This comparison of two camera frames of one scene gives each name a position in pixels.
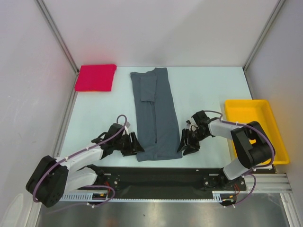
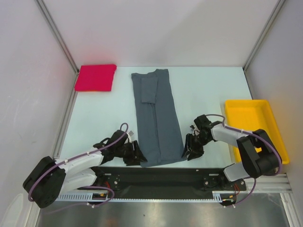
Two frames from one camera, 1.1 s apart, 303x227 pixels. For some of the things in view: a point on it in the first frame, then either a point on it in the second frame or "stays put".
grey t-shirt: [157, 127] stays put
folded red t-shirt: [95, 78] stays put
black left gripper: [137, 147] to [135, 156]
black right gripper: [191, 139] to [195, 144]
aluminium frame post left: [47, 14] stays put
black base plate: [165, 180] stays put
